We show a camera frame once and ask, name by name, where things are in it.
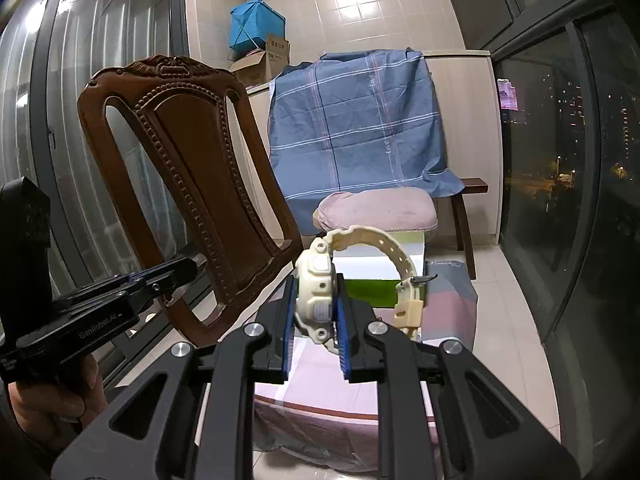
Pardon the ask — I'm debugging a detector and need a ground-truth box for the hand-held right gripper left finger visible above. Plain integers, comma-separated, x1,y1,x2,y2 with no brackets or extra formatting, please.
50,275,298,480

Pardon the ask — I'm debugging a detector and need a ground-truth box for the dark glass window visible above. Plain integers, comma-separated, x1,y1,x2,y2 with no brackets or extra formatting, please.
480,0,640,411

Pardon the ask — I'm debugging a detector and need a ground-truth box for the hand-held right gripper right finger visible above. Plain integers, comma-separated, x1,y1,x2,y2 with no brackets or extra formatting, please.
335,275,583,480

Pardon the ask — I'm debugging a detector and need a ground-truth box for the person's left hand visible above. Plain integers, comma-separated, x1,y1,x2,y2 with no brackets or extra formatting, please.
7,350,108,456

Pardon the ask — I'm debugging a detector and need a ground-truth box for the glass sliding door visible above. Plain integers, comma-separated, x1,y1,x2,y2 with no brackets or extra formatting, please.
0,0,211,361

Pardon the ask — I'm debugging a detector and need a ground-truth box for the pink cushion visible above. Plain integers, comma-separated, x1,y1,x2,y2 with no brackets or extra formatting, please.
312,187,439,236

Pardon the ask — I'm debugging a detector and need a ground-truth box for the pink striped blanket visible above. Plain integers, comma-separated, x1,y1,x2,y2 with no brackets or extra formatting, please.
252,259,479,476

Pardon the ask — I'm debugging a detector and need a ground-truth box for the blue fabric bag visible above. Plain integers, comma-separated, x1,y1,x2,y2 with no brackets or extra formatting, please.
229,0,287,54

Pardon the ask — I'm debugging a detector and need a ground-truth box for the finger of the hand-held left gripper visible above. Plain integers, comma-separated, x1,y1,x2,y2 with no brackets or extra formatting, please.
142,259,209,312
127,243,202,287

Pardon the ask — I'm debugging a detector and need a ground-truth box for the cream plastic wristwatch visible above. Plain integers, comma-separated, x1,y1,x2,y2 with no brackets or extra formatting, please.
292,226,439,345

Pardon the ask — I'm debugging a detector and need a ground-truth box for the green cardboard box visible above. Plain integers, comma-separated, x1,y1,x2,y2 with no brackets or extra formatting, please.
331,231,427,311

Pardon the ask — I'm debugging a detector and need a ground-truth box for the carved wooden chair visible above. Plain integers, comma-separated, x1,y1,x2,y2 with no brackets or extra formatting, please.
77,55,306,349

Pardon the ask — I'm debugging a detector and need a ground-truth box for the dark wooden bench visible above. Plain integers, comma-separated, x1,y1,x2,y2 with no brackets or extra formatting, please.
434,177,489,281

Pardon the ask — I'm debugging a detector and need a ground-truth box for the blue plaid cloth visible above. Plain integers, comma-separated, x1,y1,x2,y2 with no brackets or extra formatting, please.
267,47,466,238

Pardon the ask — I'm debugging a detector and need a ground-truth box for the brown cardboard box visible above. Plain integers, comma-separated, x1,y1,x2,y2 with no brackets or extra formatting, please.
229,34,292,86

